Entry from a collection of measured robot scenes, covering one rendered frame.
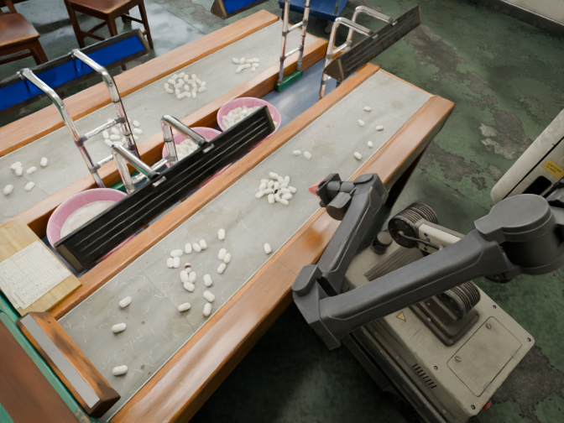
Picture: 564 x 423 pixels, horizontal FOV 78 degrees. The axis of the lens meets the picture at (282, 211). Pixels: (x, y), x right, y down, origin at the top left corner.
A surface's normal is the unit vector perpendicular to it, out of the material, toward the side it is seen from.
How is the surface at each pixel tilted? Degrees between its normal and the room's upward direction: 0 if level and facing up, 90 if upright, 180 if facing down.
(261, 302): 0
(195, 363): 0
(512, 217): 47
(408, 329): 0
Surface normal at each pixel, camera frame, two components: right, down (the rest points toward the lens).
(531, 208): -0.55, -0.75
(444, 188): 0.09, -0.59
